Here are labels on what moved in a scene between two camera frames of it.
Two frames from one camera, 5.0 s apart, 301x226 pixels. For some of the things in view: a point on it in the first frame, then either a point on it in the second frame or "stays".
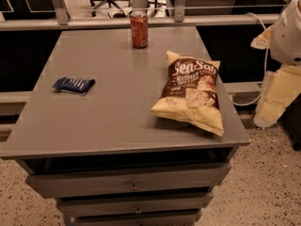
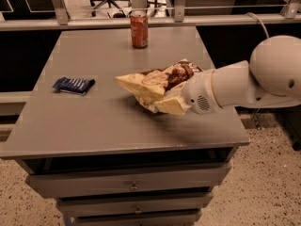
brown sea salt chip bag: (190, 92) -> (152, 86)
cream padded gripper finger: (263, 40) -> (198, 92)
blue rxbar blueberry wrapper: (75, 86) stays
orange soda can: (139, 22) stays
